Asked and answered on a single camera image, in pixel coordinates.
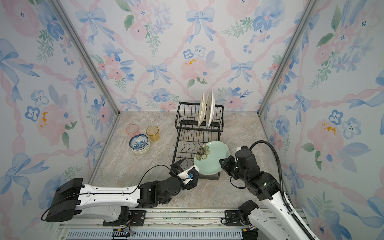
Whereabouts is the pink glass cup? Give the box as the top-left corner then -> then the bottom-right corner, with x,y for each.
126,124 -> 140,138

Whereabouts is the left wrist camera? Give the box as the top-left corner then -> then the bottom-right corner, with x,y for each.
178,165 -> 200,186

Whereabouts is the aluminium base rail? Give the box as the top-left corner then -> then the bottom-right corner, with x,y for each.
58,206 -> 314,240

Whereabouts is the green plate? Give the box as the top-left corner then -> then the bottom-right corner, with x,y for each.
194,141 -> 230,175

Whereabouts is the white blue floral bowl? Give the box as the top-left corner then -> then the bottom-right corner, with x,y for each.
129,134 -> 149,151

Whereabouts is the white floral plate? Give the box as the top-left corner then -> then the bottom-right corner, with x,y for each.
206,91 -> 215,128

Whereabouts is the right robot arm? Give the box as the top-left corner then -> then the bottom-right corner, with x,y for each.
219,140 -> 318,240

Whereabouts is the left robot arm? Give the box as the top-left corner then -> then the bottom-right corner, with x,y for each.
41,161 -> 200,226

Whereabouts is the cream plate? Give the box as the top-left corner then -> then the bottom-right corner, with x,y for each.
197,93 -> 207,127

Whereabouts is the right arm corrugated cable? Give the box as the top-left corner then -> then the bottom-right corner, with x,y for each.
248,140 -> 316,240

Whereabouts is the black wire dish rack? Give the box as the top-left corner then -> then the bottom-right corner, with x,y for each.
172,102 -> 224,181

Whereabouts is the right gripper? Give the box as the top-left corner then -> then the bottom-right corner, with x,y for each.
219,155 -> 250,184

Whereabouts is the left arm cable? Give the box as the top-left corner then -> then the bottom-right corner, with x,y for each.
41,164 -> 172,222

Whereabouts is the yellow glass cup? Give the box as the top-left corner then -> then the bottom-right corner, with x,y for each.
146,126 -> 160,142

